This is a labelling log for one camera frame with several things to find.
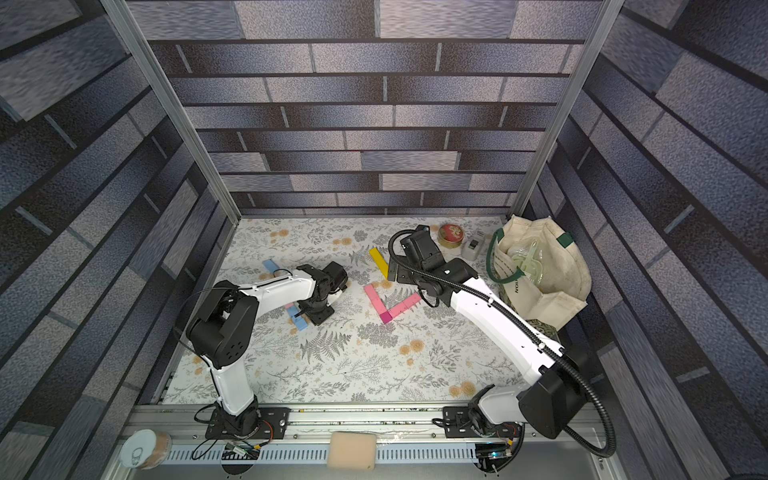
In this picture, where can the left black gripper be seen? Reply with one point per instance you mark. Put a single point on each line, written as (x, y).
(319, 318)

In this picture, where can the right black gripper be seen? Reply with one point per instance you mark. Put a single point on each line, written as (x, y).
(411, 274)

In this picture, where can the pink block one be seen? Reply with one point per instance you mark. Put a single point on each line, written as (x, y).
(413, 299)

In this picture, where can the pink block two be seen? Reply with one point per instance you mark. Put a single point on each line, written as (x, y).
(398, 309)

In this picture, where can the pink block five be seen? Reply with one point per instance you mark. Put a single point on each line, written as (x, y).
(371, 293)

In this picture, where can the pink block three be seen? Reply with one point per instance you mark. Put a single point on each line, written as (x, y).
(379, 306)

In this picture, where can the blue block one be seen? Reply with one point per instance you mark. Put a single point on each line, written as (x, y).
(270, 265)

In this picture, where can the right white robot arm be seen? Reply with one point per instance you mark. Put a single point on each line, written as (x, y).
(556, 390)

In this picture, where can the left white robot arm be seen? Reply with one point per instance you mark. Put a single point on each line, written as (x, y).
(221, 329)

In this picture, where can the round red lid tin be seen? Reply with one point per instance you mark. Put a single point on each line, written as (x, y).
(450, 235)

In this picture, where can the small white box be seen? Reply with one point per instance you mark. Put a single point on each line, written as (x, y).
(473, 246)

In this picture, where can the floral table mat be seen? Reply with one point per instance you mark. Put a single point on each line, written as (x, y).
(425, 354)

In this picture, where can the cream tote bag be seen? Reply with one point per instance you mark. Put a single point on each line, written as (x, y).
(540, 271)

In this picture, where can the beige sponge pad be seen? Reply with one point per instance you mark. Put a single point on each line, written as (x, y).
(352, 451)

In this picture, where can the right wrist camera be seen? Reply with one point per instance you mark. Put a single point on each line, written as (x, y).
(420, 249)

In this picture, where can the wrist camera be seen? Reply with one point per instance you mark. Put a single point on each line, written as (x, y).
(337, 277)
(420, 249)

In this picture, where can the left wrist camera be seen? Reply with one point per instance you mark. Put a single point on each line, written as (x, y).
(337, 277)

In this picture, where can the aluminium rail base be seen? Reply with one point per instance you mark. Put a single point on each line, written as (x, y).
(409, 445)

